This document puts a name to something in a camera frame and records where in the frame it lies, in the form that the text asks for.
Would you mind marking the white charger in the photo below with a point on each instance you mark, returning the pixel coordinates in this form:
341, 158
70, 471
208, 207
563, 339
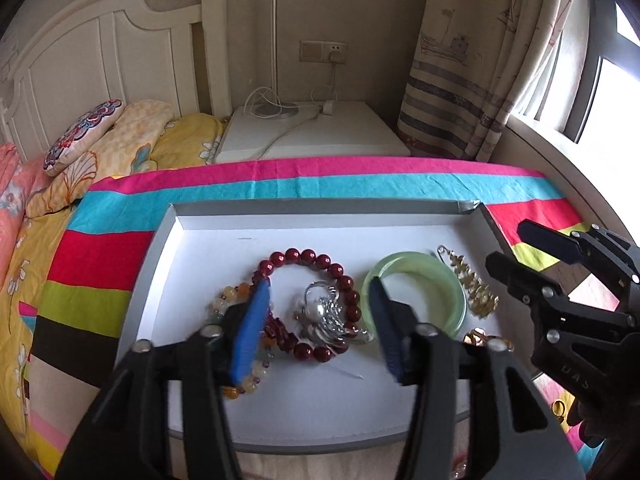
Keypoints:
328, 108

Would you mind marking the printed beige curtain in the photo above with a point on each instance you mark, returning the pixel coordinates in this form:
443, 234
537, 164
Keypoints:
465, 60

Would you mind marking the gold pin brooch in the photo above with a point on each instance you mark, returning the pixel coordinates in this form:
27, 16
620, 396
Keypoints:
475, 290

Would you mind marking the dark window frame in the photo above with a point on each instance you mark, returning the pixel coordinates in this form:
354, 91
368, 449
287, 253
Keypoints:
592, 85

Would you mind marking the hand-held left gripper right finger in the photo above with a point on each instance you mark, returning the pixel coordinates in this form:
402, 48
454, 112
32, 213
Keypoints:
387, 330

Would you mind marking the white nightstand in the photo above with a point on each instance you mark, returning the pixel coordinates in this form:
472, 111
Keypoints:
340, 135

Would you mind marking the beige wall socket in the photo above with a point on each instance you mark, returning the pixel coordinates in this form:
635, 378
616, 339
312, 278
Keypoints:
312, 51

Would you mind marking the embroidered patterned pillow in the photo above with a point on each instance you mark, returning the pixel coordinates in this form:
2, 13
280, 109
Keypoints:
80, 135

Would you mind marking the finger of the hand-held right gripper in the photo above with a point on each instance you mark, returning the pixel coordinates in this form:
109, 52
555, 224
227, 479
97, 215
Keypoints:
545, 244
515, 274

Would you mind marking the white wooden headboard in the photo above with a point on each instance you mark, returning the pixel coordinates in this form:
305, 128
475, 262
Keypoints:
125, 50

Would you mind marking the grey cardboard box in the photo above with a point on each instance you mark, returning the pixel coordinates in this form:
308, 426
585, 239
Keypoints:
325, 230

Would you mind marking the striped colourful blanket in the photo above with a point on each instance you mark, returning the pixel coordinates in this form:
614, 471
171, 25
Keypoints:
350, 185

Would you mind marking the white window sill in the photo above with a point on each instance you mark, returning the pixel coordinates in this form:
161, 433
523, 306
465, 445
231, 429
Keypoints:
575, 175

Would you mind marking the pale yellow pillow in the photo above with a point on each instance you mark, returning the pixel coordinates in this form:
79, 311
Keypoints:
130, 135

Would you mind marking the yellow floral sheet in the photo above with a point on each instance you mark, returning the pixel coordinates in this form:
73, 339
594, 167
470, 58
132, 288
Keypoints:
15, 310

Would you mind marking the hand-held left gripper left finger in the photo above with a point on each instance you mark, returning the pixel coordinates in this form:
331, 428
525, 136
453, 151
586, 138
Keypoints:
250, 330

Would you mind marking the silver pearl flower brooch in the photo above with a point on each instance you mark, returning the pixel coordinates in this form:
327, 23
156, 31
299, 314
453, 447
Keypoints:
325, 310

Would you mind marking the green jade bangle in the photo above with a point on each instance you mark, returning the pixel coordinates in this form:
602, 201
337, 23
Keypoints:
450, 290

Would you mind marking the pink floral quilt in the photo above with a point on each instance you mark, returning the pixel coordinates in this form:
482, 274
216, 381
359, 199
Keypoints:
10, 200

